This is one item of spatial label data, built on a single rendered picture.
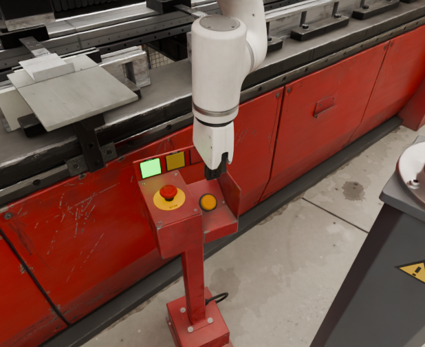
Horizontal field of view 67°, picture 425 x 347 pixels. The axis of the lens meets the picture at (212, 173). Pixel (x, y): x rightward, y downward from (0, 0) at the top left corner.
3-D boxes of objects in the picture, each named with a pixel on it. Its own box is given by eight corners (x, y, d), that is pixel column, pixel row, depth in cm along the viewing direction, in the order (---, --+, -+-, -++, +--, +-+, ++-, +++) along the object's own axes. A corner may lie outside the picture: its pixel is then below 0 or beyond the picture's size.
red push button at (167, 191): (164, 208, 72) (162, 197, 70) (158, 197, 75) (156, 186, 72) (181, 203, 73) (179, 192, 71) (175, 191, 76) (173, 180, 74)
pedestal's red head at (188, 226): (161, 260, 75) (152, 208, 63) (143, 213, 86) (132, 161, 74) (238, 232, 82) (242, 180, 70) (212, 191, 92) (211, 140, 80)
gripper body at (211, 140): (186, 98, 61) (187, 142, 69) (208, 129, 55) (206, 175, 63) (221, 89, 63) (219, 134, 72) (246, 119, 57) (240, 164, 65)
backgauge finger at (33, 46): (20, 69, 77) (12, 48, 73) (-6, 38, 92) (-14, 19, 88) (70, 56, 82) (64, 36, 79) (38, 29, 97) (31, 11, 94)
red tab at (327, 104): (316, 118, 141) (320, 104, 136) (313, 116, 142) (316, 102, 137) (337, 107, 148) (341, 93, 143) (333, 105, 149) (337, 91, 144)
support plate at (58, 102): (47, 132, 57) (45, 127, 56) (8, 78, 72) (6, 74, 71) (138, 100, 65) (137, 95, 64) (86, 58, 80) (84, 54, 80)
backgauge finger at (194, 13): (188, 26, 100) (188, 8, 96) (146, 7, 115) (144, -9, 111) (219, 18, 105) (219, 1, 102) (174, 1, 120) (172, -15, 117)
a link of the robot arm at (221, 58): (214, 78, 62) (182, 99, 57) (217, 5, 53) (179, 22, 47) (251, 94, 59) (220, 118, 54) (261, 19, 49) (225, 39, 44)
